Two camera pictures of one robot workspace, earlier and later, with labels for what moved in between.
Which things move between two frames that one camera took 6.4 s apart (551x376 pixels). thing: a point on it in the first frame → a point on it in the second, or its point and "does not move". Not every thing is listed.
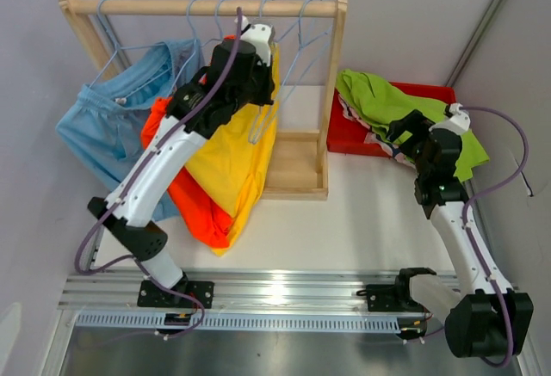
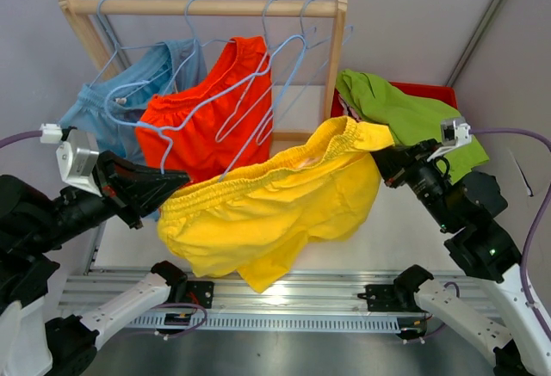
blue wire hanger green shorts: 290,33 → 233,122
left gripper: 266,71 → 134,188
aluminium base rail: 271,292 does not move
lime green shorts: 380,104 does not move
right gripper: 414,123 → 395,163
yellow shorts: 236,163 → 244,225
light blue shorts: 105,127 does not move
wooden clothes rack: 302,157 does not move
